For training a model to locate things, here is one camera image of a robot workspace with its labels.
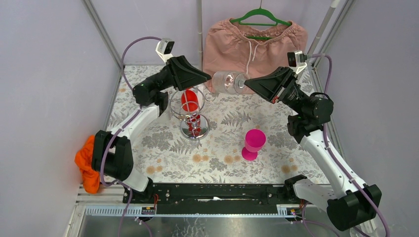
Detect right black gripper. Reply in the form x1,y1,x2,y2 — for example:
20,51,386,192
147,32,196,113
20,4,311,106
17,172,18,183
244,66,308,116

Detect chrome wire glass rack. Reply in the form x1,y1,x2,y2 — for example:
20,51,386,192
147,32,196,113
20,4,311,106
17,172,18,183
168,86,210,141

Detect clear wine glass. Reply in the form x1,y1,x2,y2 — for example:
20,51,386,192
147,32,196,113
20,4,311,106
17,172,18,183
211,71,253,95
161,106,171,122

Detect pink plastic wine glass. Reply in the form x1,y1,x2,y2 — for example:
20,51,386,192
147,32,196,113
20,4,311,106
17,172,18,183
242,129,266,161

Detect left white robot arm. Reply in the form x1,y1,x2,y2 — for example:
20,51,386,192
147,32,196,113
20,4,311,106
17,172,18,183
91,56,211,203

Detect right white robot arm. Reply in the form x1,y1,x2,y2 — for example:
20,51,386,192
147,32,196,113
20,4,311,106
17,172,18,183
244,67,382,231

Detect red plastic wine glass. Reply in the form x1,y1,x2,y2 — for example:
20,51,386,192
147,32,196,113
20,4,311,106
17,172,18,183
181,89,201,137

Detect floral table mat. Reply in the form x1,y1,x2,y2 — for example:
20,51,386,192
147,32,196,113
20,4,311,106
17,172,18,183
99,65,331,185

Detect green clothes hanger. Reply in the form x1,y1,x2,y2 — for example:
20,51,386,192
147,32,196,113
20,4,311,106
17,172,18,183
229,0,293,41

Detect orange cloth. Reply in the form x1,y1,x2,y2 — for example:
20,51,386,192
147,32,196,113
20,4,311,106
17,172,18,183
75,135,100,194

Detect clear glass bottom corner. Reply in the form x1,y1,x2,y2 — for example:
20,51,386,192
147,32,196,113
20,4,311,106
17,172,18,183
349,227,364,237

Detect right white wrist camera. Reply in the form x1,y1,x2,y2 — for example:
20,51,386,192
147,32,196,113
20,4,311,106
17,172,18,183
287,50,308,75

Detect pink drawstring shorts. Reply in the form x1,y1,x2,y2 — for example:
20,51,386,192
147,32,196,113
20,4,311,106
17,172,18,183
203,19,308,78

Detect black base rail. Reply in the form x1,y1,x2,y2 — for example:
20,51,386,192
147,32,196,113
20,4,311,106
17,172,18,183
122,181,306,215

